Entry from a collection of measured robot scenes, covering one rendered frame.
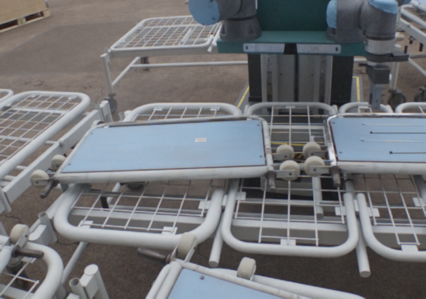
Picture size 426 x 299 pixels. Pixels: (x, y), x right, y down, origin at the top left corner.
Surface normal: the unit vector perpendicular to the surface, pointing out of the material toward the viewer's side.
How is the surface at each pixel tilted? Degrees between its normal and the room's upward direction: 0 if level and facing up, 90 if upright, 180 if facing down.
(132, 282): 0
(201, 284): 7
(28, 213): 0
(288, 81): 90
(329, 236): 90
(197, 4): 94
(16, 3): 90
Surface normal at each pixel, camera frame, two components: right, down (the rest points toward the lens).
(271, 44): -0.30, 0.50
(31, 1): 0.84, 0.19
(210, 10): -0.63, 0.49
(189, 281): 0.03, -0.85
